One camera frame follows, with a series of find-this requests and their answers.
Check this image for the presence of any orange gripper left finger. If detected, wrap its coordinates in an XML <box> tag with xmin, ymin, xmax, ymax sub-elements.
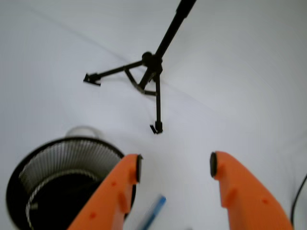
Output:
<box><xmin>68</xmin><ymin>154</ymin><xmax>142</xmax><ymax>230</ymax></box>

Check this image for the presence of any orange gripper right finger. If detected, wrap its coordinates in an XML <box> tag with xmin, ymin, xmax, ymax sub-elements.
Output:
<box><xmin>210</xmin><ymin>151</ymin><xmax>293</xmax><ymax>230</ymax></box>

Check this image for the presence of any light blue pen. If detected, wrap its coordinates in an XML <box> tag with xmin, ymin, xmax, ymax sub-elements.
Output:
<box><xmin>136</xmin><ymin>195</ymin><xmax>166</xmax><ymax>230</ymax></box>

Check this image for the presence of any black mesh pen holder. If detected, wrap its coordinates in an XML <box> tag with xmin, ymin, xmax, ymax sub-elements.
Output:
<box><xmin>6</xmin><ymin>137</ymin><xmax>126</xmax><ymax>230</ymax></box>

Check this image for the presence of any clear tape roll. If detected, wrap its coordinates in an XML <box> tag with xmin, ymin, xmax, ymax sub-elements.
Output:
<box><xmin>65</xmin><ymin>126</ymin><xmax>103</xmax><ymax>139</ymax></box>

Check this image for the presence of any black tripod stand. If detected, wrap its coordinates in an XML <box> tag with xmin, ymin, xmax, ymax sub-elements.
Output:
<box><xmin>83</xmin><ymin>0</ymin><xmax>196</xmax><ymax>134</ymax></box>

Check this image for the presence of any black cable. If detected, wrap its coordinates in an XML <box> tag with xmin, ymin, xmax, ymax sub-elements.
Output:
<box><xmin>291</xmin><ymin>173</ymin><xmax>307</xmax><ymax>223</ymax></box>

